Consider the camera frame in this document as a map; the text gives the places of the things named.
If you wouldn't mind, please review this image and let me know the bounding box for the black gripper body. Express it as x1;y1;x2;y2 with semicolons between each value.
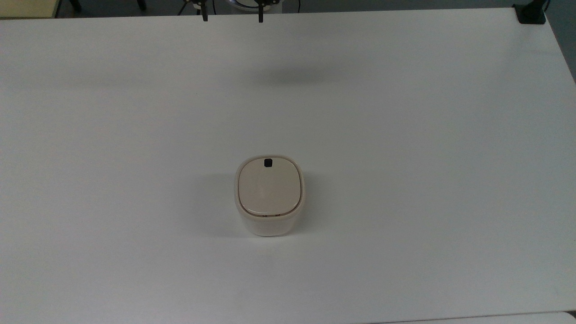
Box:
191;0;273;8

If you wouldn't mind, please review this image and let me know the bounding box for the beige trash bin with lid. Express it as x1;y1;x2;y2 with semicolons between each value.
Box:
234;155;306;237

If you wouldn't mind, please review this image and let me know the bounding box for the beige cabinet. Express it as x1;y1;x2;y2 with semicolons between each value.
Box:
0;0;62;19

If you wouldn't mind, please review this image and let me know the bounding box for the black table clamp with pole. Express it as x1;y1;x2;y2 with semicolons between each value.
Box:
513;0;550;25

